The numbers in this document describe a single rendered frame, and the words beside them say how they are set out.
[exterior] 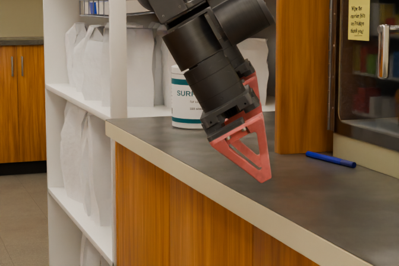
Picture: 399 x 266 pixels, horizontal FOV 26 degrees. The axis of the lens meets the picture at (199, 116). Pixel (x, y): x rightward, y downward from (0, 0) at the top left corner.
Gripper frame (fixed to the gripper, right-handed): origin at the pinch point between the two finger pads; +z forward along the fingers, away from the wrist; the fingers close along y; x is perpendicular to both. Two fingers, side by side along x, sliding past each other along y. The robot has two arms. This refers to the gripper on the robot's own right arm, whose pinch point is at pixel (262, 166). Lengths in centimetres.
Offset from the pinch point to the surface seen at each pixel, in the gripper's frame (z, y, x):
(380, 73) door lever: 2.9, 39.8, -21.5
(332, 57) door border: -1, 66, -17
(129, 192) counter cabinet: 9, 108, 40
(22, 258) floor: 37, 301, 147
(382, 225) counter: 17.6, 13.8, -9.4
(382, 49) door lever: -0.4, 39.6, -23.6
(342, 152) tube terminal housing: 17, 64, -10
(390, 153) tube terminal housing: 17, 48, -17
